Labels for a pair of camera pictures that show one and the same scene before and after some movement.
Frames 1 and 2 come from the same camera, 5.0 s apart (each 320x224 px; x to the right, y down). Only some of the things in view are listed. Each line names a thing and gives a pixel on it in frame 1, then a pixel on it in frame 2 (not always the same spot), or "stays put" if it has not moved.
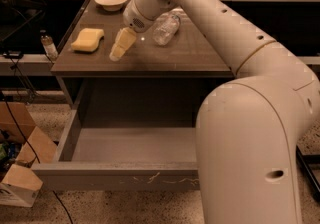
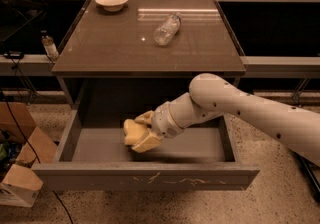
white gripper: x=133 y=19 → x=164 y=119
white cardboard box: x=20 y=187 stays put
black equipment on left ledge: x=22 y=24 stays put
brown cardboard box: x=17 y=124 stays put
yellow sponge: x=88 y=40 → x=133 y=131
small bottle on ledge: x=48 y=44 stays put
